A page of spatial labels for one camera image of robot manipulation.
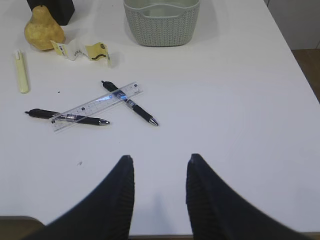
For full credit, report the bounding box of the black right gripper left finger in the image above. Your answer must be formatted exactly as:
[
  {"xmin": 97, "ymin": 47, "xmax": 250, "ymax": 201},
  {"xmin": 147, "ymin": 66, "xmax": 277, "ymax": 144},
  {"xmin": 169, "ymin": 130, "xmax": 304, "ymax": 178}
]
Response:
[{"xmin": 22, "ymin": 154, "xmax": 135, "ymax": 240}]

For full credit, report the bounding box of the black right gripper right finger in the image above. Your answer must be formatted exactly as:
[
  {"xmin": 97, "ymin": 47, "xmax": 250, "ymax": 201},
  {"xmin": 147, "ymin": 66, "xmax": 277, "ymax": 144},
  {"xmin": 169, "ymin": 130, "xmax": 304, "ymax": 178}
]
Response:
[{"xmin": 185, "ymin": 153, "xmax": 309, "ymax": 240}]

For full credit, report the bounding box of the yellow white waste paper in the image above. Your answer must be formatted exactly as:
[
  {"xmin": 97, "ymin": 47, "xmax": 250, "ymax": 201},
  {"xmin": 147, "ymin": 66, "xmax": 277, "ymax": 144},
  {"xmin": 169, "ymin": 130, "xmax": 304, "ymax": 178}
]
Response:
[{"xmin": 50, "ymin": 39, "xmax": 112, "ymax": 67}]

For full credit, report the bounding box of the yellow pear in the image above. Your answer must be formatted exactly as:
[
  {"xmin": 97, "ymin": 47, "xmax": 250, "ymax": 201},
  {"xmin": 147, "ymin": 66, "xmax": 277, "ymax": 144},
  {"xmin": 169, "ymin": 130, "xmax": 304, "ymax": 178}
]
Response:
[{"xmin": 24, "ymin": 5, "xmax": 66, "ymax": 51}]

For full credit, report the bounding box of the transparent plastic ruler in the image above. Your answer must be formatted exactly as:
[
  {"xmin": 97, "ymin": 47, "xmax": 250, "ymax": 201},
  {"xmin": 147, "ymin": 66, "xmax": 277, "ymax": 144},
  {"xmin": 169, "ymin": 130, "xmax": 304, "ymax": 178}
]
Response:
[{"xmin": 49, "ymin": 82, "xmax": 143, "ymax": 132}]

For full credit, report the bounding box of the black pen under ruler top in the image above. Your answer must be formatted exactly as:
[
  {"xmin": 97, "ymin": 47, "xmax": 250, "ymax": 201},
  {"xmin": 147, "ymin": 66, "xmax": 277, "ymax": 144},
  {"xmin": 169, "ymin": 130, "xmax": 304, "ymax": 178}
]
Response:
[{"xmin": 102, "ymin": 81, "xmax": 159, "ymax": 126}]

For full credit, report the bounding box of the black pen under ruler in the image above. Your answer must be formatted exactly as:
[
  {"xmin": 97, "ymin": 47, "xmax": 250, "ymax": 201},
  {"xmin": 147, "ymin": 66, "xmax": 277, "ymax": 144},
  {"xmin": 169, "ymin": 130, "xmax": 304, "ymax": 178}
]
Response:
[
  {"xmin": 24, "ymin": 108, "xmax": 111, "ymax": 126},
  {"xmin": 102, "ymin": 81, "xmax": 159, "ymax": 126}
]

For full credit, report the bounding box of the black pen under ruler bottom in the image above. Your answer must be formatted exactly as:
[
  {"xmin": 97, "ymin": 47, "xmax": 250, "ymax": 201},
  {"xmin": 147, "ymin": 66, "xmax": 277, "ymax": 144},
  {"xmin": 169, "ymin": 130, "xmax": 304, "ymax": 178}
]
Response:
[{"xmin": 24, "ymin": 108, "xmax": 111, "ymax": 126}]

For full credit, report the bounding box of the yellow pen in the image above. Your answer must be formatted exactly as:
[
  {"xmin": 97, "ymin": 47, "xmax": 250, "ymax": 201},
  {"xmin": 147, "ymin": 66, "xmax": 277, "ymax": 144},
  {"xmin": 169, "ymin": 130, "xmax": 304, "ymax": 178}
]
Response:
[{"xmin": 14, "ymin": 50, "xmax": 29, "ymax": 94}]

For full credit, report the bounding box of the green woven plastic basket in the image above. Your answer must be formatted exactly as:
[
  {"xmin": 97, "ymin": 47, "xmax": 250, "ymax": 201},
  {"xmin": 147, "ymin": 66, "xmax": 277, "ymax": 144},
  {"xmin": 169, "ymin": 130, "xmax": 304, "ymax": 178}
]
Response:
[{"xmin": 123, "ymin": 0, "xmax": 200, "ymax": 47}]

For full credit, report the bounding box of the black square pen holder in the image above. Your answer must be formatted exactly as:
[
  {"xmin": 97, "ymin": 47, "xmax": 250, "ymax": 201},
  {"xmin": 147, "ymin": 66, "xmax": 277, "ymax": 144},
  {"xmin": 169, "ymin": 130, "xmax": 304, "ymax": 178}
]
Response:
[{"xmin": 27, "ymin": 0, "xmax": 75, "ymax": 26}]

